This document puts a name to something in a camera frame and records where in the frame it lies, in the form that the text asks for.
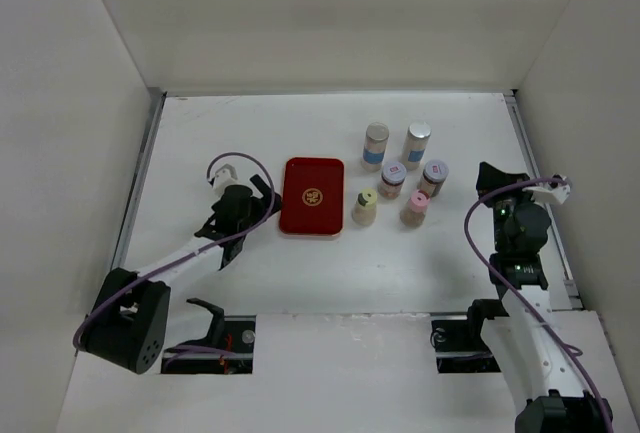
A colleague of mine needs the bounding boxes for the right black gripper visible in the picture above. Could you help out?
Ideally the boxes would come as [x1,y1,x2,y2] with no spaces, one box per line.
[476,160,538,253]

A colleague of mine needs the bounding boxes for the yellow cap spice bottle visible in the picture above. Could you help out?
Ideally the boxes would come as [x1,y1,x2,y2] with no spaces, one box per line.
[352,188,378,227]

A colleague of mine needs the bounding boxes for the tall bottle grey cap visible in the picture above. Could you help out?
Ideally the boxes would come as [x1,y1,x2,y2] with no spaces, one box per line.
[361,122,389,172]

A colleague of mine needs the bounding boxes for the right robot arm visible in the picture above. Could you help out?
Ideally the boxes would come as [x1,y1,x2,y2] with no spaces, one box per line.
[463,162,613,432]

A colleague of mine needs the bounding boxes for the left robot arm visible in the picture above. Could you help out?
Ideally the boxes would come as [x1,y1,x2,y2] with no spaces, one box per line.
[73,175,282,375]

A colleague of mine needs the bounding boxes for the red lacquer tray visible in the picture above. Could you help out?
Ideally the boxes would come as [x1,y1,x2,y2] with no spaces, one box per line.
[279,157,345,237]

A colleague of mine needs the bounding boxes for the tall bottle silver cap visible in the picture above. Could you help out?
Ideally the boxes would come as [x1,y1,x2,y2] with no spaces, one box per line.
[401,121,432,171]

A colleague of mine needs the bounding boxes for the pink cap spice bottle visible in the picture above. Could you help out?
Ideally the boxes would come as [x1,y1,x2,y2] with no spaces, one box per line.
[400,190,430,228]

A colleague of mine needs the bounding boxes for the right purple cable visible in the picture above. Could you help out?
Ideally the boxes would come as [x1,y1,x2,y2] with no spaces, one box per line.
[463,176,615,433]

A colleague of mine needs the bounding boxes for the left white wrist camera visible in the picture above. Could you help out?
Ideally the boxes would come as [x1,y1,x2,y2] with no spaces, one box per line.
[209,164,238,196]

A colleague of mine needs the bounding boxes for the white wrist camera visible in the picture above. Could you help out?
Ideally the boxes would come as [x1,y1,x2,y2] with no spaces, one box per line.
[527,174,571,206]
[209,164,238,196]

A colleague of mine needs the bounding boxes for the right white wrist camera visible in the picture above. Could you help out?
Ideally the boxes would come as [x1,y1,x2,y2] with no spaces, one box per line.
[527,174,571,206]

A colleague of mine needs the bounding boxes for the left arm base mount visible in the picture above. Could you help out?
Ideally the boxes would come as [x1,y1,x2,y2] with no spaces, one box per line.
[160,297,257,375]

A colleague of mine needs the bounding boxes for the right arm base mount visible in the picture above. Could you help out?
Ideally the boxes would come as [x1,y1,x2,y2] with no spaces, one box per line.
[430,319,500,374]

